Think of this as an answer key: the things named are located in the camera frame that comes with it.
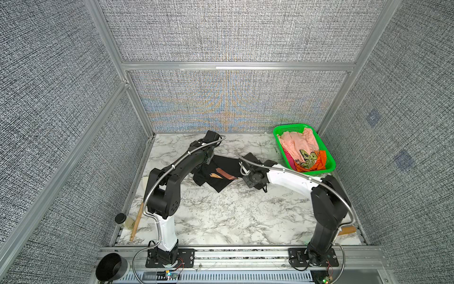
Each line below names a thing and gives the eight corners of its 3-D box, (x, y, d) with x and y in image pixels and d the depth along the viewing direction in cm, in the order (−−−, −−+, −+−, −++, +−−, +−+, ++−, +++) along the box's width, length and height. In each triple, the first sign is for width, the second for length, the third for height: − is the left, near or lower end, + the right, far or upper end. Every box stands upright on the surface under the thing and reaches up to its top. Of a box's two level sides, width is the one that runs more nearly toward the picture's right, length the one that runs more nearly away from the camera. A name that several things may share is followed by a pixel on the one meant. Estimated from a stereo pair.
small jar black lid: (121, 229, 81) (112, 223, 75) (125, 219, 84) (116, 213, 78) (132, 229, 81) (124, 223, 75) (135, 219, 84) (128, 213, 78)
